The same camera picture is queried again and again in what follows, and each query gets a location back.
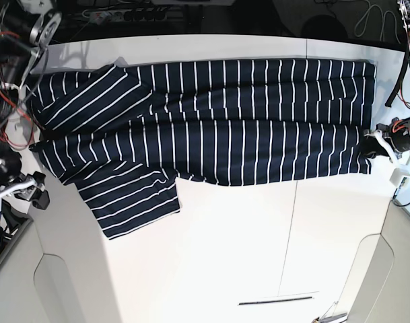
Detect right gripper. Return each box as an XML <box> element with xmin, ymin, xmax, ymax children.
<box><xmin>0</xmin><ymin>154</ymin><xmax>50</xmax><ymax>210</ymax></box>

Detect beige chair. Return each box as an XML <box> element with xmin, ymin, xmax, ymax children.
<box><xmin>335</xmin><ymin>205</ymin><xmax>410</xmax><ymax>322</ymax></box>
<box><xmin>0</xmin><ymin>221</ymin><xmax>86</xmax><ymax>322</ymax></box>

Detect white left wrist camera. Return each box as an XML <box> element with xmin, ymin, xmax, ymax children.
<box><xmin>390</xmin><ymin>167</ymin><xmax>410</xmax><ymax>188</ymax></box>

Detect grey bin with blue tools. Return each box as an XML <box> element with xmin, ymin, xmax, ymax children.
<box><xmin>0</xmin><ymin>199</ymin><xmax>31</xmax><ymax>260</ymax></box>

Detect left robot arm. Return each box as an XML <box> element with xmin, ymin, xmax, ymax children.
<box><xmin>360</xmin><ymin>1</ymin><xmax>410</xmax><ymax>166</ymax></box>

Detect beige chair right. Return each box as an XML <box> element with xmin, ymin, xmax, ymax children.
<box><xmin>335</xmin><ymin>205</ymin><xmax>410</xmax><ymax>322</ymax></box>

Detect beige chair left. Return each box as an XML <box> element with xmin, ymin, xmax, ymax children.
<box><xmin>0</xmin><ymin>221</ymin><xmax>86</xmax><ymax>322</ymax></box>

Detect black sleeved cable loop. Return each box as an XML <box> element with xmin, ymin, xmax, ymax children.
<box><xmin>384</xmin><ymin>50</ymin><xmax>410</xmax><ymax>108</ymax></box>

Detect black ruler strip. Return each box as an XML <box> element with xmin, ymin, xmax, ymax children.
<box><xmin>238</xmin><ymin>296</ymin><xmax>313</xmax><ymax>306</ymax></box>

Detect grey coiled cable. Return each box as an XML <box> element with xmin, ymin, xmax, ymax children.
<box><xmin>354</xmin><ymin>0</ymin><xmax>403</xmax><ymax>44</ymax></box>

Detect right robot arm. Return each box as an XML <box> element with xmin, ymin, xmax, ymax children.
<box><xmin>0</xmin><ymin>1</ymin><xmax>62</xmax><ymax>210</ymax></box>

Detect black round stool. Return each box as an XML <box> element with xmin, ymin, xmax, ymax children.
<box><xmin>300</xmin><ymin>15</ymin><xmax>348</xmax><ymax>41</ymax></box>

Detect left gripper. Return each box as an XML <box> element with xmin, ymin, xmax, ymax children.
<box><xmin>361</xmin><ymin>117</ymin><xmax>410</xmax><ymax>165</ymax></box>

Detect navy white striped T-shirt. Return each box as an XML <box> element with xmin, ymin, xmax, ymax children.
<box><xmin>26</xmin><ymin>59</ymin><xmax>376</xmax><ymax>239</ymax></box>

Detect scissors at table edge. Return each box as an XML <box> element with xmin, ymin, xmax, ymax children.
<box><xmin>312</xmin><ymin>313</ymin><xmax>348</xmax><ymax>323</ymax></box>

